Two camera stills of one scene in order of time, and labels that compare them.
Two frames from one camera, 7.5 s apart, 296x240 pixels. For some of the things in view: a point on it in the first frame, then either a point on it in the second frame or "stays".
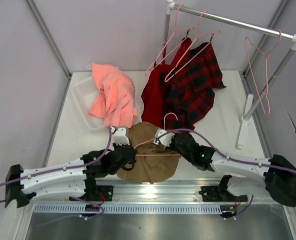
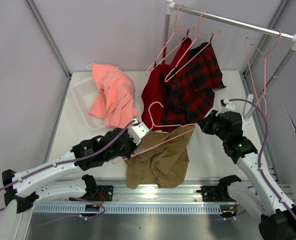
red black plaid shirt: x=189 y=90 stays
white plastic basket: x=85 y=93 stays
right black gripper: x=176 y=140 to x=207 y=125
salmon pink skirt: x=115 y=97 stays
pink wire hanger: x=154 y=139 to x=149 y=112
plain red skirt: x=152 y=102 stays
